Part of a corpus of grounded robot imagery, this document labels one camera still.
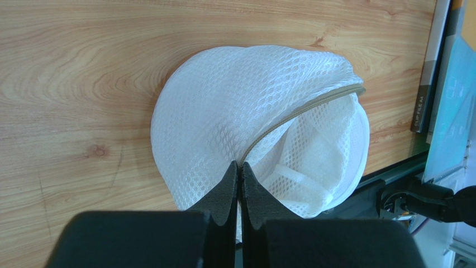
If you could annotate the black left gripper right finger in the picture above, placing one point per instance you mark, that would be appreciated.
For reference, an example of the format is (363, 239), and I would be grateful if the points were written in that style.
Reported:
(274, 236)

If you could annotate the teal folder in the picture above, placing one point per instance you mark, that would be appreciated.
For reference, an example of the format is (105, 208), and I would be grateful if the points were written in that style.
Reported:
(455, 111)

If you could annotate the beige-trimmed white mesh bag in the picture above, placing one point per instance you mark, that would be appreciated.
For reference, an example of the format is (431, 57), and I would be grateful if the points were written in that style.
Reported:
(292, 115)

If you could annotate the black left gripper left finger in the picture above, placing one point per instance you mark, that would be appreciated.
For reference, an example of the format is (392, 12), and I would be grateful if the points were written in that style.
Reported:
(201, 236)

